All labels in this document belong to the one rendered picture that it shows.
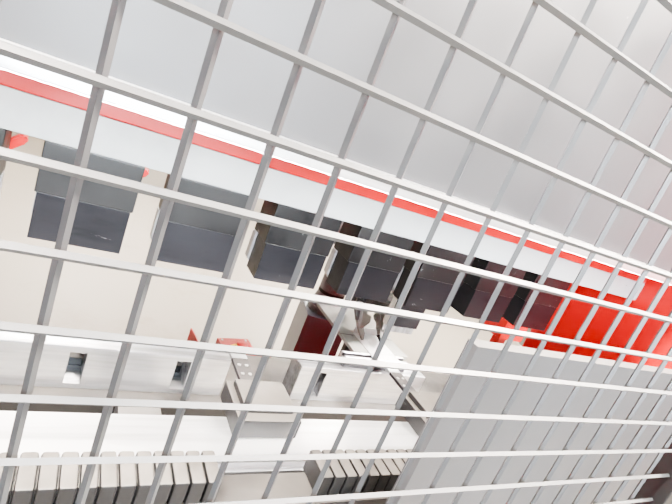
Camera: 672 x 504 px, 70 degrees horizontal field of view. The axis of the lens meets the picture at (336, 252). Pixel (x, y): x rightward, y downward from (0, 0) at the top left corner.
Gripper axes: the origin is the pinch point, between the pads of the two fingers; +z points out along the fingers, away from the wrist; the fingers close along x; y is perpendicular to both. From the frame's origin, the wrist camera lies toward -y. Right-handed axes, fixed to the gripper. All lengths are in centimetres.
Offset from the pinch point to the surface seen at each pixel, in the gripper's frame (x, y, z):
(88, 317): -54, -193, -32
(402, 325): 0.0, 14.1, -1.0
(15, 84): -90, 35, -22
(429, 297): 1.5, 23.0, -6.8
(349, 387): -9.2, 3.4, 14.5
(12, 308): -91, -194, -32
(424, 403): -4.6, 26.2, 18.9
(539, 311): 43, 25, -9
